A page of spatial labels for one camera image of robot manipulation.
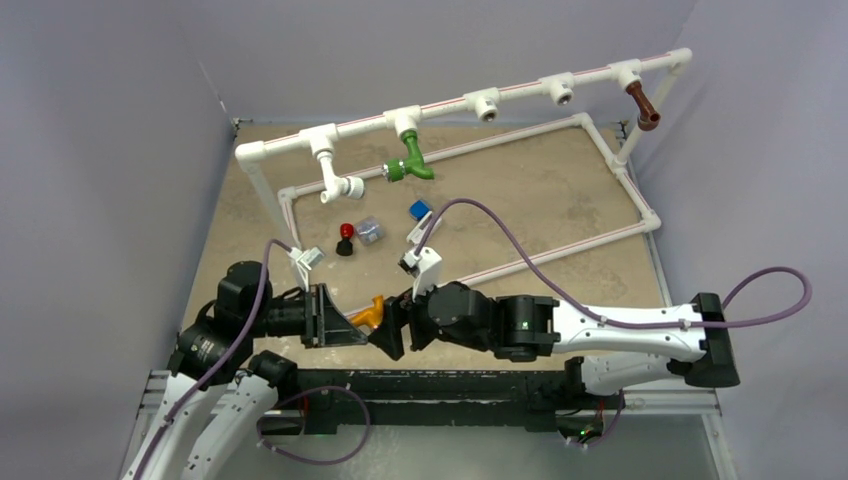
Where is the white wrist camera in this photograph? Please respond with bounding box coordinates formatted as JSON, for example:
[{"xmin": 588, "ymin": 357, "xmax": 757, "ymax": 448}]
[
  {"xmin": 288, "ymin": 247, "xmax": 325, "ymax": 289},
  {"xmin": 398, "ymin": 247, "xmax": 442, "ymax": 299}
]

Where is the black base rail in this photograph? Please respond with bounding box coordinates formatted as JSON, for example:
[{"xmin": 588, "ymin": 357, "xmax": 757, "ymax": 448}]
[{"xmin": 278, "ymin": 369, "xmax": 624, "ymax": 436}]

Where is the white plastic faucet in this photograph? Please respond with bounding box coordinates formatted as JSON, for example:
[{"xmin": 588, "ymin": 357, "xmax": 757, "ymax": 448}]
[{"xmin": 316, "ymin": 150, "xmax": 365, "ymax": 204}]

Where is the clear plastic small box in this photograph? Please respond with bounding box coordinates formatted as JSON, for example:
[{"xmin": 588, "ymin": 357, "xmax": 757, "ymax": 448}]
[{"xmin": 354, "ymin": 216, "xmax": 385, "ymax": 246}]

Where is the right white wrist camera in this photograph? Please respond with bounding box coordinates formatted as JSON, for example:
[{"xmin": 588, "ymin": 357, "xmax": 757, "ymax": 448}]
[{"xmin": 398, "ymin": 247, "xmax": 442, "ymax": 299}]

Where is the orange plastic faucet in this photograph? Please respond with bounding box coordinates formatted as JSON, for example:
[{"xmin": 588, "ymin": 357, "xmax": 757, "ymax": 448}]
[{"xmin": 350, "ymin": 295, "xmax": 384, "ymax": 330}]

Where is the green plastic faucet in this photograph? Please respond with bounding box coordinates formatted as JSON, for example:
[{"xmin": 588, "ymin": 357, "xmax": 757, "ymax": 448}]
[{"xmin": 382, "ymin": 130, "xmax": 435, "ymax": 182}]

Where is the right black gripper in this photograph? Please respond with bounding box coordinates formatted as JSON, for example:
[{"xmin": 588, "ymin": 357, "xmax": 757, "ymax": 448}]
[{"xmin": 370, "ymin": 273, "xmax": 492, "ymax": 363}]

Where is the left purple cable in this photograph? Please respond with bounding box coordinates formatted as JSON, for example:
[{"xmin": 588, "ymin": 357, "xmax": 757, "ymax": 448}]
[{"xmin": 132, "ymin": 239, "xmax": 299, "ymax": 480}]

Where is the white plastic clip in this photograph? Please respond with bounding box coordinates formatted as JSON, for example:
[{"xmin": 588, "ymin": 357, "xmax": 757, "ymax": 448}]
[{"xmin": 406, "ymin": 211, "xmax": 442, "ymax": 247}]

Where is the blue small block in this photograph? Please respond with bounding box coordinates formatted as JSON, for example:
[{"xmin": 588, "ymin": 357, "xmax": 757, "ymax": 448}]
[{"xmin": 408, "ymin": 199, "xmax": 432, "ymax": 222}]

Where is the white PVC pipe frame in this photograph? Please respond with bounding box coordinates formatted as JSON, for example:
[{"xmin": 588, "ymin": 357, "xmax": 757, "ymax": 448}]
[{"xmin": 234, "ymin": 47, "xmax": 694, "ymax": 319}]

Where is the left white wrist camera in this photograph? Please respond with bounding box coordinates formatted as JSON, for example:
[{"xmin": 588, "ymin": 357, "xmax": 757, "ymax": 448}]
[{"xmin": 288, "ymin": 247, "xmax": 325, "ymax": 289}]

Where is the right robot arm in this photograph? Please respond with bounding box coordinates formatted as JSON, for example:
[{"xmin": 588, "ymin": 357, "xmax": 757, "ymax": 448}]
[{"xmin": 368, "ymin": 282, "xmax": 740, "ymax": 407}]

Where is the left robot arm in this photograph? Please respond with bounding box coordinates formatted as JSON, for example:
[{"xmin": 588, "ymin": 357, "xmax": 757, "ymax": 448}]
[{"xmin": 125, "ymin": 261, "xmax": 367, "ymax": 479}]

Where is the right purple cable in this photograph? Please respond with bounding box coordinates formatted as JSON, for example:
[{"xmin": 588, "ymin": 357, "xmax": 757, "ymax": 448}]
[{"xmin": 413, "ymin": 197, "xmax": 814, "ymax": 331}]

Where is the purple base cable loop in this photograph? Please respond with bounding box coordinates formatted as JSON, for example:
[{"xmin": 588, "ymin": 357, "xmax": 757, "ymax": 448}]
[{"xmin": 256, "ymin": 386, "xmax": 371, "ymax": 467}]

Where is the brown plastic faucet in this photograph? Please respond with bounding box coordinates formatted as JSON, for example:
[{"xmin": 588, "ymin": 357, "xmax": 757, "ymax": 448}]
[{"xmin": 625, "ymin": 80, "xmax": 661, "ymax": 131}]

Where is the red and black knob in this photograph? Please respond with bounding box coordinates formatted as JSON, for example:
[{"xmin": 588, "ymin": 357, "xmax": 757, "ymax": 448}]
[{"xmin": 335, "ymin": 223, "xmax": 355, "ymax": 257}]

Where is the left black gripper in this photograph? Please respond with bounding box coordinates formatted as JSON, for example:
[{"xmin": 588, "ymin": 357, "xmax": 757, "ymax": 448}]
[{"xmin": 246, "ymin": 281, "xmax": 367, "ymax": 347}]

